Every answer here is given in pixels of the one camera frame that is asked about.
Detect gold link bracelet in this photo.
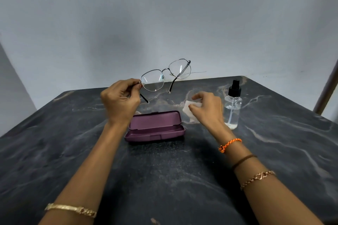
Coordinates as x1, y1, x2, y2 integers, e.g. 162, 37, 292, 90
44, 203, 98, 219

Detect metal-framed eyeglasses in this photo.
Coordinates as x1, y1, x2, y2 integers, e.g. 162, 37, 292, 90
138, 59, 192, 104

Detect purple eyeglasses case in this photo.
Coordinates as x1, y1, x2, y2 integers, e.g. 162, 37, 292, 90
124, 110, 186, 143

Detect brown wrist band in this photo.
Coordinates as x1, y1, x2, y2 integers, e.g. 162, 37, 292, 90
231, 154, 258, 171

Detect person's right forearm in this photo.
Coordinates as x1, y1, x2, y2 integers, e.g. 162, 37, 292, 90
211, 123, 324, 225

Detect white cleaning cloth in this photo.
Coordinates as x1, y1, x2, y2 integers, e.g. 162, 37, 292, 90
182, 100, 203, 124

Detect person's left hand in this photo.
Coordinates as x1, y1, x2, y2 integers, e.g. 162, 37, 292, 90
100, 78, 143, 126

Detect rose gold chain bracelet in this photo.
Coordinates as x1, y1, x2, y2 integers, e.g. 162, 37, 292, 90
240, 171, 277, 191

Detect person's left forearm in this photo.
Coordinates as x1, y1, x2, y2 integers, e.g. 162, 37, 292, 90
38, 120, 130, 225

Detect clear spray bottle black nozzle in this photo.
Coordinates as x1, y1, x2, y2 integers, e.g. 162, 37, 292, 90
224, 79, 243, 130

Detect orange braided wrist thread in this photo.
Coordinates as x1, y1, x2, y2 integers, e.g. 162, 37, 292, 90
218, 138, 242, 153

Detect person's right hand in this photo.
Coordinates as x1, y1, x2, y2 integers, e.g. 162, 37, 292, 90
189, 91, 225, 129

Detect wooden pole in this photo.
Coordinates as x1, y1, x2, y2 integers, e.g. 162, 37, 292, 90
313, 60, 338, 115

